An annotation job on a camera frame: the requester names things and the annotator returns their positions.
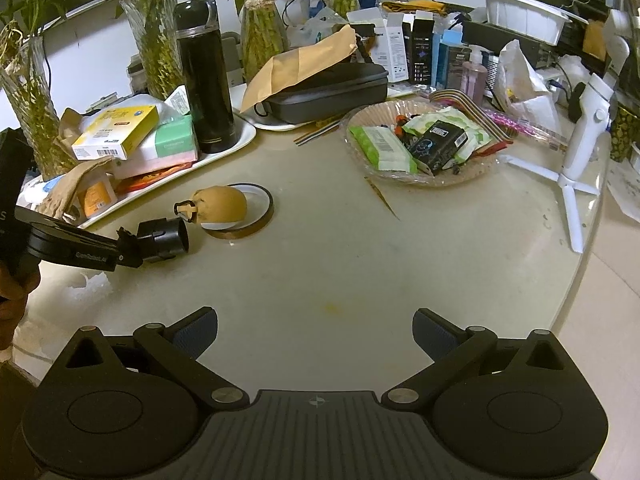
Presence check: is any round woven basket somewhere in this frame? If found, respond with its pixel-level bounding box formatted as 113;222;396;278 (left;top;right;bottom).
340;100;511;189

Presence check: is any person's left hand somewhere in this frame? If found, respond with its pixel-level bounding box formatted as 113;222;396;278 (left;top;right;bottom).
0;260;42;353

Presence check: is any black flat electronics box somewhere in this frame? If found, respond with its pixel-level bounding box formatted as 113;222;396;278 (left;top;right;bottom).
460;20;567;69

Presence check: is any blue carton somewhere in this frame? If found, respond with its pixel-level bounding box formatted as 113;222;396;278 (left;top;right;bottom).
434;30;471;91

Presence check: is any brown paper envelope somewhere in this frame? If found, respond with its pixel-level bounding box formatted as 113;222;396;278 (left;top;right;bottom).
240;24;359;114

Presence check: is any black cylindrical adapter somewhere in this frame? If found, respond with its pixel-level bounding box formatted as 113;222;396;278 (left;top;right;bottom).
134;217;191;264

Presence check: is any white plastic bowl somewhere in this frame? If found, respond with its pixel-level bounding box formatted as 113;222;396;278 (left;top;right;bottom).
479;0;574;46

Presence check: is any yellow cloth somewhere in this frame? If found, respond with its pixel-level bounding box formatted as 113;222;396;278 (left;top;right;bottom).
382;1;449;14

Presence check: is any tall black carton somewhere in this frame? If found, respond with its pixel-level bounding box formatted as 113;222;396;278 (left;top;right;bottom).
410;12;436;85

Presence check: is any glass vase with bamboo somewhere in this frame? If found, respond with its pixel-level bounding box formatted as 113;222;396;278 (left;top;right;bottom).
65;0;241;102
0;0;81;182
220;0;321;87

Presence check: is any black thermos bottle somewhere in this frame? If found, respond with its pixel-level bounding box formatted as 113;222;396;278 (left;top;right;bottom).
174;0;237;155

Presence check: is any dark patterned jar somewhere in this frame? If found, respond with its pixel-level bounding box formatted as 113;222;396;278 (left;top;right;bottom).
610;105;640;164

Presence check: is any pair of chopsticks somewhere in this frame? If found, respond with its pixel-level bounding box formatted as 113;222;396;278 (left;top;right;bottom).
293;119;344;147

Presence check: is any white plastic bag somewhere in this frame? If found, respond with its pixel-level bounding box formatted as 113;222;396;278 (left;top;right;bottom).
492;40;561;134

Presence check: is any white plate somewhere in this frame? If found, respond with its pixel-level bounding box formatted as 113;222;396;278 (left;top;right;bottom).
232;97;321;134

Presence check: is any tan drawstring pouch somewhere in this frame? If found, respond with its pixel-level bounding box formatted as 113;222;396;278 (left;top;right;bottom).
37;156;116;224

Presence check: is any white bag with blue print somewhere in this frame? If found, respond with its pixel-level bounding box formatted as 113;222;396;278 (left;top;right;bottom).
287;7;349;52

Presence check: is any black printed box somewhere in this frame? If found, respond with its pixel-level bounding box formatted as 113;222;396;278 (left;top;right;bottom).
410;120;476;176

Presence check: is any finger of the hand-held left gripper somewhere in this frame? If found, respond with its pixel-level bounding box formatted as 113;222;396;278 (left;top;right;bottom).
116;227;147;269

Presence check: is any white tray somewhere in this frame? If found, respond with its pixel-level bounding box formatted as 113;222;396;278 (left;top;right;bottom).
20;110;257;231

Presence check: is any orange packet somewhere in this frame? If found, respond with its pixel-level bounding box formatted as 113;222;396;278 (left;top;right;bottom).
75;175;119;219

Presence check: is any multicolour ribbon cable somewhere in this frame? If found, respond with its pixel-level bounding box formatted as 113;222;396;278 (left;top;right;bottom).
429;89;519;139

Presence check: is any red flat packet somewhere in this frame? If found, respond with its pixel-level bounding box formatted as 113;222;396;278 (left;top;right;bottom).
117;162;196;194

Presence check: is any amber tape roll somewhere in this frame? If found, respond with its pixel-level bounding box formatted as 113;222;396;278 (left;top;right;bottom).
201;182;274;241

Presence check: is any tan gourd keychain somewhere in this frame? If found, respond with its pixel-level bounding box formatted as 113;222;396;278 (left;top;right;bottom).
174;185;250;225

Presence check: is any grey hard case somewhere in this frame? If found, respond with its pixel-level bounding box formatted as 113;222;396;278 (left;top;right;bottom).
255;62;390;125

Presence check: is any yellow cardboard box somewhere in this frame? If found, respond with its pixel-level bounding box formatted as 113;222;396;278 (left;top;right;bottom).
71;105;160;161

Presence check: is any pink striped wrapper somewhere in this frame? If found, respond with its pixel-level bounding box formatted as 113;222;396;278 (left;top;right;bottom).
482;110;569;151

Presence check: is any pink pump bottle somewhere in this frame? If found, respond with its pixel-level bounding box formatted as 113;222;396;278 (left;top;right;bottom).
461;45;485;106

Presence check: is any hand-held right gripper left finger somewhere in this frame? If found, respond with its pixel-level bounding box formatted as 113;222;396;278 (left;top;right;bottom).
60;307;251;415

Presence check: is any white paper sheet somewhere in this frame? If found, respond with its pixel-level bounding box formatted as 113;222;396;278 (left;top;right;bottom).
605;160;640;222

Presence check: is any thin wooden stick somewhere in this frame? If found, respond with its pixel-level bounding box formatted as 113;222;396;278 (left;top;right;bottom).
365;177;401;221

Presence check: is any white gimbal tripod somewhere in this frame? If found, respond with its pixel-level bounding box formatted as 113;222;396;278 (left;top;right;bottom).
500;9;632;255

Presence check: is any white and green wipes pack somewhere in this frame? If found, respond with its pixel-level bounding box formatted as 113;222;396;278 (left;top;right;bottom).
405;109;494;159

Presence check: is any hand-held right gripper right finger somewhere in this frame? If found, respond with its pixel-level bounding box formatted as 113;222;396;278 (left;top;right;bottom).
381;307;576;415

